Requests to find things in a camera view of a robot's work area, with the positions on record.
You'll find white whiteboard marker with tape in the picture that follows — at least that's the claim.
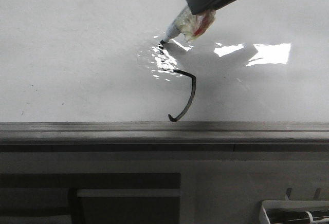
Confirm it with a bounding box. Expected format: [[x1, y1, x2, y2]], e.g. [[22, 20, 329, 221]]
[[160, 5, 216, 45]]

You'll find white marker tray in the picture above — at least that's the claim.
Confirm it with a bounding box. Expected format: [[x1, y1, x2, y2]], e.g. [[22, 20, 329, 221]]
[[259, 200, 328, 223]]

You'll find white whiteboard with aluminium frame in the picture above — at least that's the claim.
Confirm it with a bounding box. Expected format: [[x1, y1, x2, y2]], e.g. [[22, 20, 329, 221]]
[[1, 0, 328, 152]]

